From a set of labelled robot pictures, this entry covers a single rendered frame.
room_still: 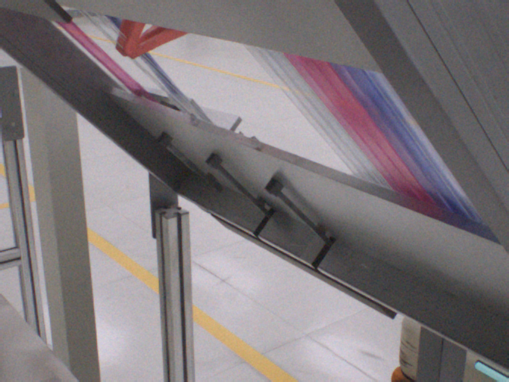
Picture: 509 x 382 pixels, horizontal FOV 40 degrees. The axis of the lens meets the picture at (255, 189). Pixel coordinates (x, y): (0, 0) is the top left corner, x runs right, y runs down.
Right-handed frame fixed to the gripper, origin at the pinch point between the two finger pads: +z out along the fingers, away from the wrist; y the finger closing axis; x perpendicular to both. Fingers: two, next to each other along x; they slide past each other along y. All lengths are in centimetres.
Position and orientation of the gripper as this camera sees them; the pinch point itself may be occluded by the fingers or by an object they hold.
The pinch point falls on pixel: (128, 47)
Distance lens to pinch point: 73.3
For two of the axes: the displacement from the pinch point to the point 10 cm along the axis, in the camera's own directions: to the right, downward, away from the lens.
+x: 5.4, 5.5, 6.4
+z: -5.8, 7.9, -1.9
